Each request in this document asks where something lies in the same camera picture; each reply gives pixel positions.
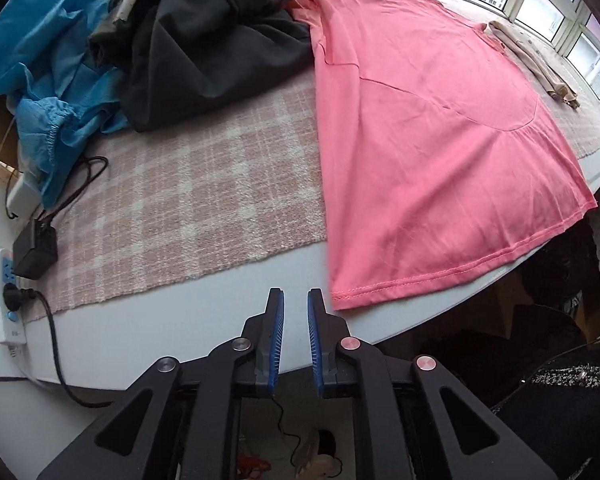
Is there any pink t-shirt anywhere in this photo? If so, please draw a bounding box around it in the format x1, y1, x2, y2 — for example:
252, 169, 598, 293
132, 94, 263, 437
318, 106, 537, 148
290, 0, 596, 310

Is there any person's right forearm sleeve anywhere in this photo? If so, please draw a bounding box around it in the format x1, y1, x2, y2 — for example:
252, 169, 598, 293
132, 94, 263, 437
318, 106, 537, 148
492, 350, 600, 479

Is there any white power strip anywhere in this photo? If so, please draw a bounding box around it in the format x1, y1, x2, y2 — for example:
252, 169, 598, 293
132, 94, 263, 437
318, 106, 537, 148
0, 247, 29, 346

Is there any pink plaid tablecloth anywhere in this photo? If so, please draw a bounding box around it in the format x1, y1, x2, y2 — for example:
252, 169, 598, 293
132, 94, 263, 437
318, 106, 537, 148
21, 0, 600, 322

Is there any black power adapter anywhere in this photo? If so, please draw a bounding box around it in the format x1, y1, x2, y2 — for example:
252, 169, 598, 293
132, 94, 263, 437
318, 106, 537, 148
12, 219, 58, 281

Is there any white charger block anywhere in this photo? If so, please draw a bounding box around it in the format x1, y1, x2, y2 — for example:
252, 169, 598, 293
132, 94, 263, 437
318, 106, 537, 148
6, 174, 41, 220

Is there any cream knit cardigan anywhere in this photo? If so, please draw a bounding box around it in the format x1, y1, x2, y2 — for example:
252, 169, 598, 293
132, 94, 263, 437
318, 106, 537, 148
489, 21, 580, 110

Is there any black garment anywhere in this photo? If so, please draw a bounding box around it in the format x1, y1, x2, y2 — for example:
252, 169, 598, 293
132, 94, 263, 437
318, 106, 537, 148
88, 0, 313, 132

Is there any blue garment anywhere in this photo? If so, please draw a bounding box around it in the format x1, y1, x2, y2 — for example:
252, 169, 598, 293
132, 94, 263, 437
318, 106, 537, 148
0, 0, 130, 208

